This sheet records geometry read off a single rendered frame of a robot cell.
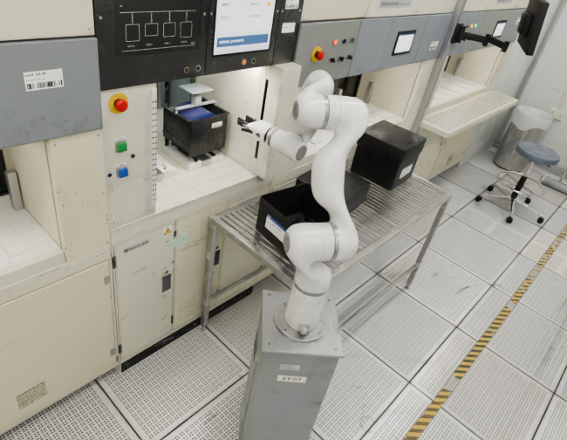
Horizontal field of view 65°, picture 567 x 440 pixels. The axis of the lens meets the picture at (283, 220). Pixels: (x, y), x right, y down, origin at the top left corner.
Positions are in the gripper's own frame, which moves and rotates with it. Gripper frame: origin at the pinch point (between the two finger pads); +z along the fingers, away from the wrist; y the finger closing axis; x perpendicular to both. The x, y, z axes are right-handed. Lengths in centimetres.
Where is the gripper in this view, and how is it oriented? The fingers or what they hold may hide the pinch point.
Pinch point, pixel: (245, 120)
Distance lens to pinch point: 191.5
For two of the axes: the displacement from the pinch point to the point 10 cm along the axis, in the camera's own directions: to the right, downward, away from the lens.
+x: 1.7, -8.0, -5.7
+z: -7.2, -4.9, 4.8
